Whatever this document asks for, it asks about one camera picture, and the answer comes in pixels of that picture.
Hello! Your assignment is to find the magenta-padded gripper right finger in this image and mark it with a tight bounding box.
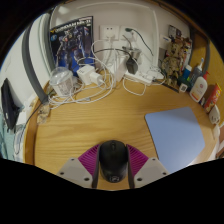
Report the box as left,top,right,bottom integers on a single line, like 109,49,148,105
125,143,170,189

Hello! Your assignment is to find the grey bottle with white tip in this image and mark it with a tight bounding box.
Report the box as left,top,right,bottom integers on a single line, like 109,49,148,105
190,57,205,84

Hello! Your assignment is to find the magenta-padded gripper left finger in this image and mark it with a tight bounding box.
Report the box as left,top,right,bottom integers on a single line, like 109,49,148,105
57,143,101,189

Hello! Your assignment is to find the white power strip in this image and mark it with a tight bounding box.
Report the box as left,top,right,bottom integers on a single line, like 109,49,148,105
123,71,154,85

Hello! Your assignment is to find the clear plastic cup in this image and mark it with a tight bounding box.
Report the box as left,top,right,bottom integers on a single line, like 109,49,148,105
49,66,75,98

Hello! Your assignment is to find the white cable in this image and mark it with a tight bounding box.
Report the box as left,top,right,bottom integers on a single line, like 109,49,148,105
48,39,164,109

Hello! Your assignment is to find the white router box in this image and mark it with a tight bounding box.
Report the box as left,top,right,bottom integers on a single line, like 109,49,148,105
159,34,173,51

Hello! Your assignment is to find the light blue mouse pad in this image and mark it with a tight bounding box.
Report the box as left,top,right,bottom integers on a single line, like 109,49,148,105
144,106,206,174

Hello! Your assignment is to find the colourful figure box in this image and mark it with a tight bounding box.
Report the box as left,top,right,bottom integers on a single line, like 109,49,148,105
168,24,184,40

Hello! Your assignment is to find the white desk lamp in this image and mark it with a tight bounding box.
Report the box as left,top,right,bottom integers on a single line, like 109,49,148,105
54,2,166,81

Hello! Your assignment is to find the robot model kit box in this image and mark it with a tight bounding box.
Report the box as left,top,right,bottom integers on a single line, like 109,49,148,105
49,15,95,78

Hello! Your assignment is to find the white wall socket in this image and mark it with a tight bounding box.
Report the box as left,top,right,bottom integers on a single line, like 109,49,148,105
118,25,138,43
99,24,119,43

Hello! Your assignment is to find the black computer mouse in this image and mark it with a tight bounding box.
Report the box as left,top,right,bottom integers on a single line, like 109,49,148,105
98,139,130,184

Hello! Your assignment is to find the metal cup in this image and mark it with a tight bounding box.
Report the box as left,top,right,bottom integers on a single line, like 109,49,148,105
122,46,143,63

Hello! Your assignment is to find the black bag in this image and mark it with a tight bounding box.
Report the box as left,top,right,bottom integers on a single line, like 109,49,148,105
0,78,21,131

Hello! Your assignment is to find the grey metal frame post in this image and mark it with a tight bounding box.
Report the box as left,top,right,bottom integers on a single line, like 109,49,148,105
21,13,59,104

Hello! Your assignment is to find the black power adapter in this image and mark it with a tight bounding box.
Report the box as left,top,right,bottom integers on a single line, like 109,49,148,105
125,57,139,75

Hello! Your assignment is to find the small white desk clock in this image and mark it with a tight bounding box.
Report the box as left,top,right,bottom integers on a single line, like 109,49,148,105
178,83,189,93

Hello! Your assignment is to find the white mug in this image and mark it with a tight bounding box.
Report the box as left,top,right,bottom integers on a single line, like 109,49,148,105
208,104,222,126

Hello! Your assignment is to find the dark metal frame post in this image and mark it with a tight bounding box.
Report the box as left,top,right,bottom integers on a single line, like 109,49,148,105
188,28,212,68

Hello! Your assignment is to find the brown tree figure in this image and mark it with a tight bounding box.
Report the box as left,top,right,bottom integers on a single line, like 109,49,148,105
161,39,193,89

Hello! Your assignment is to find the white lotion pump bottle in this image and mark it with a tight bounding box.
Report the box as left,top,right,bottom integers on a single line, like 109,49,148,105
189,71,210,103

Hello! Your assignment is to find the black cable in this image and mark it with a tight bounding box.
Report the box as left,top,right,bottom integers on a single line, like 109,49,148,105
124,27,154,58

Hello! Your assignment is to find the red snack can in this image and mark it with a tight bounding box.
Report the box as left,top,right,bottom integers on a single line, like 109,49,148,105
203,83,222,114

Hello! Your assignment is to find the checked bed blanket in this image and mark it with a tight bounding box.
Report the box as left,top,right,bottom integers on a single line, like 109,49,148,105
0,116,26,161

